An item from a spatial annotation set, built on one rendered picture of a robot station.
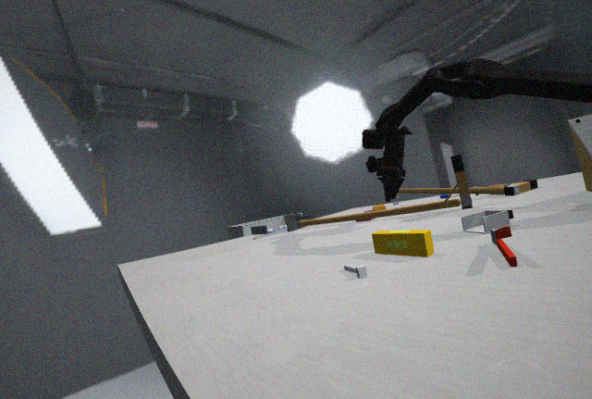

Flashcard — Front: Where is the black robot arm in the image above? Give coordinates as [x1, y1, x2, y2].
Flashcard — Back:
[361, 58, 592, 149]

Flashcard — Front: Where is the long tan scraper with black blade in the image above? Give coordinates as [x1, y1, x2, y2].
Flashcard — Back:
[287, 155, 473, 231]

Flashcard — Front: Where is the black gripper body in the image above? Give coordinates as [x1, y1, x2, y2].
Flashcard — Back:
[376, 148, 406, 179]

